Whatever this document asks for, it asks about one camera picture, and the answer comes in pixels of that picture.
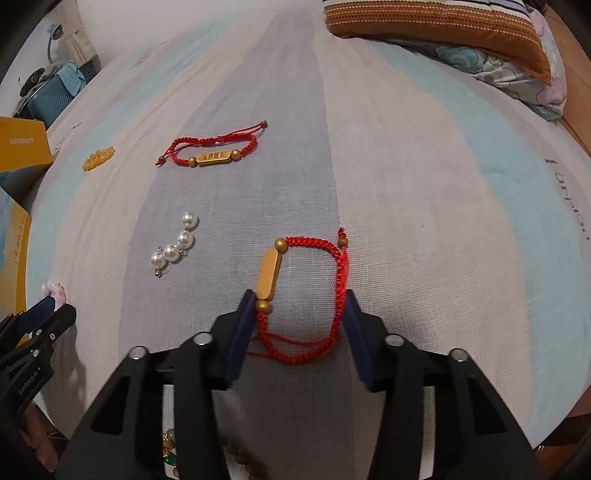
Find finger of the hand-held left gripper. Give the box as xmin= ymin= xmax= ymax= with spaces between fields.
xmin=16 ymin=296 xmax=58 ymax=334
xmin=28 ymin=304 xmax=78 ymax=352

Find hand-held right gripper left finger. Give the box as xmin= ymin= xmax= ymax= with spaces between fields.
xmin=55 ymin=290 xmax=257 ymax=480

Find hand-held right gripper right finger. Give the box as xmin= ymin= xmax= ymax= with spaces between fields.
xmin=342 ymin=290 xmax=548 ymax=480

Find pink white bead bracelet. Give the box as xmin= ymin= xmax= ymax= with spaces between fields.
xmin=41 ymin=279 xmax=68 ymax=310

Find red cord bracelet plain gold bar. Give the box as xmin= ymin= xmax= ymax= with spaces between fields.
xmin=247 ymin=227 xmax=351 ymax=365

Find brown wooden bead bracelet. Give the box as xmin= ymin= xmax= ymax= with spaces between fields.
xmin=223 ymin=440 xmax=269 ymax=480

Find white pearl bead string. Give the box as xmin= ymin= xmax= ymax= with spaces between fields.
xmin=150 ymin=211 xmax=199 ymax=279

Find yellow bead bracelet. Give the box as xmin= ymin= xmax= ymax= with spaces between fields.
xmin=82 ymin=145 xmax=116 ymax=171

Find white cardboard box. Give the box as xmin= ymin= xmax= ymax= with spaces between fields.
xmin=0 ymin=116 xmax=54 ymax=324

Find red cord bracelet engraved gold bar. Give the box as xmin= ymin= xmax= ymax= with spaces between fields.
xmin=156 ymin=120 xmax=269 ymax=169

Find person's left forearm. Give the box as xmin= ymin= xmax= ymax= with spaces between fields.
xmin=0 ymin=411 xmax=61 ymax=480

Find teal suitcase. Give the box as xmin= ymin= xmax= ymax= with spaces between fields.
xmin=28 ymin=69 xmax=88 ymax=127

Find black bag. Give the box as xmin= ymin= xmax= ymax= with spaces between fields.
xmin=19 ymin=66 xmax=61 ymax=101

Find teal cloth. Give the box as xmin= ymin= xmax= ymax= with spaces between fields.
xmin=60 ymin=62 xmax=89 ymax=99

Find blue desk lamp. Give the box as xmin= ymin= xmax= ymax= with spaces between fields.
xmin=46 ymin=23 xmax=66 ymax=63

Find beige curtain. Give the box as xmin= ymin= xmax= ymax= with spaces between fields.
xmin=60 ymin=0 xmax=101 ymax=64

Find striped orange pillow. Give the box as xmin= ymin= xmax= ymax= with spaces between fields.
xmin=323 ymin=0 xmax=552 ymax=86

